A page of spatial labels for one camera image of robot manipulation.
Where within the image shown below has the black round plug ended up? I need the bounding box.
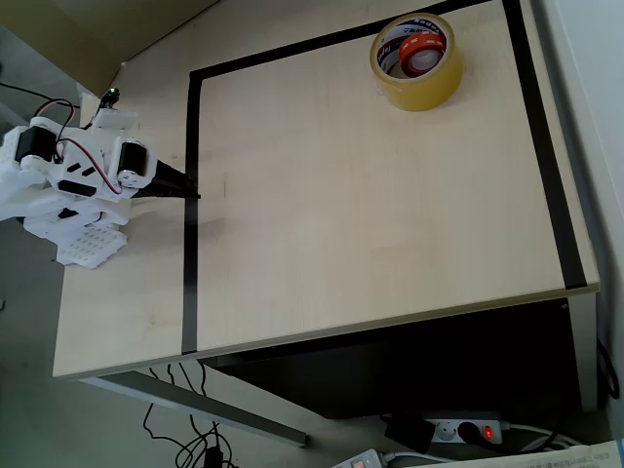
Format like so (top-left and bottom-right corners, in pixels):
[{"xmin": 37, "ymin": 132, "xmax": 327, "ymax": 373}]
[{"xmin": 456, "ymin": 421, "xmax": 483, "ymax": 446}]

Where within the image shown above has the black floor cable tangle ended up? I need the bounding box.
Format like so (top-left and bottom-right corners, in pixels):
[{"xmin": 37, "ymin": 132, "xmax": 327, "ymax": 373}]
[{"xmin": 140, "ymin": 359, "xmax": 236, "ymax": 468}]

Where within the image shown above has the grey slanted table beam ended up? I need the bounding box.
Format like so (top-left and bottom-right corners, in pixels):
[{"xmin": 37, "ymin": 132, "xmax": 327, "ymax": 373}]
[{"xmin": 77, "ymin": 369, "xmax": 309, "ymax": 449}]

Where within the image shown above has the white power strip orange switch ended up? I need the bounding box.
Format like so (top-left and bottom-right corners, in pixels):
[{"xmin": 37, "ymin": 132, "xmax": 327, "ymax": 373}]
[{"xmin": 331, "ymin": 448, "xmax": 387, "ymax": 468}]

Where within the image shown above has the red tape roll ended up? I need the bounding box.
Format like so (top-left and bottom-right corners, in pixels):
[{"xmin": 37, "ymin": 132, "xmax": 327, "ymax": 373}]
[{"xmin": 398, "ymin": 31, "xmax": 449, "ymax": 79}]

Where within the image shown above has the grey upright table leg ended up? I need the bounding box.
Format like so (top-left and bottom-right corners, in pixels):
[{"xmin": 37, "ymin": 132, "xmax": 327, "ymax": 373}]
[{"xmin": 567, "ymin": 291, "xmax": 600, "ymax": 413}]

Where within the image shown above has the thin black cable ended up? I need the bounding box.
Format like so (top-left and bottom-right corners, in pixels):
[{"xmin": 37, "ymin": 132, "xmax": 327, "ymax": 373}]
[{"xmin": 0, "ymin": 81, "xmax": 38, "ymax": 99}]

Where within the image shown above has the yellow packing tape roll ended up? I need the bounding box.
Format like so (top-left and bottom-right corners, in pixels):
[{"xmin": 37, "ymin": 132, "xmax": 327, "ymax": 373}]
[{"xmin": 369, "ymin": 13, "xmax": 465, "ymax": 113}]

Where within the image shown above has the white power strip red switch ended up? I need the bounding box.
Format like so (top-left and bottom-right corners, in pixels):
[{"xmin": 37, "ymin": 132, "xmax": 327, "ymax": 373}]
[{"xmin": 422, "ymin": 411, "xmax": 504, "ymax": 446}]

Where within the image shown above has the black power adapter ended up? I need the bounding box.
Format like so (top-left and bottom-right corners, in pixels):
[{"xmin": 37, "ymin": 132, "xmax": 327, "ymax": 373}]
[{"xmin": 383, "ymin": 411, "xmax": 436, "ymax": 455}]

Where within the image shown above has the dark panel under table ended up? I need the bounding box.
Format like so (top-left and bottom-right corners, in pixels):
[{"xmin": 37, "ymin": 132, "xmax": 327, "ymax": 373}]
[{"xmin": 199, "ymin": 297, "xmax": 586, "ymax": 421}]

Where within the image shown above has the long black tape strip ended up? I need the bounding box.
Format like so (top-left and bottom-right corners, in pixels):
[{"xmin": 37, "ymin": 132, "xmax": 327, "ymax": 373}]
[
  {"xmin": 180, "ymin": 70, "xmax": 207, "ymax": 355},
  {"xmin": 188, "ymin": 0, "xmax": 508, "ymax": 85},
  {"xmin": 501, "ymin": 0, "xmax": 589, "ymax": 290}
]

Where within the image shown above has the red and black servo cable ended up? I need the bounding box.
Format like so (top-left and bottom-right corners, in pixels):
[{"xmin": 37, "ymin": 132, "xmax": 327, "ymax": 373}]
[{"xmin": 33, "ymin": 98, "xmax": 124, "ymax": 195}]

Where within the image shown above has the white power cable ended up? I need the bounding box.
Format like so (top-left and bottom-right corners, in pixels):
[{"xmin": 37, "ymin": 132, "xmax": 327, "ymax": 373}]
[{"xmin": 500, "ymin": 422, "xmax": 577, "ymax": 454}]

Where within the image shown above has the white controller box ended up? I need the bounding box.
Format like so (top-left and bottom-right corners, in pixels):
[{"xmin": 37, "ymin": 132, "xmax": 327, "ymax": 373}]
[{"xmin": 92, "ymin": 105, "xmax": 141, "ymax": 132}]

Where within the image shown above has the printed newspaper sheet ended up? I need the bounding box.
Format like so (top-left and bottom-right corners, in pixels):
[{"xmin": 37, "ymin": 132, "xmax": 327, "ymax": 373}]
[{"xmin": 413, "ymin": 438, "xmax": 624, "ymax": 468}]

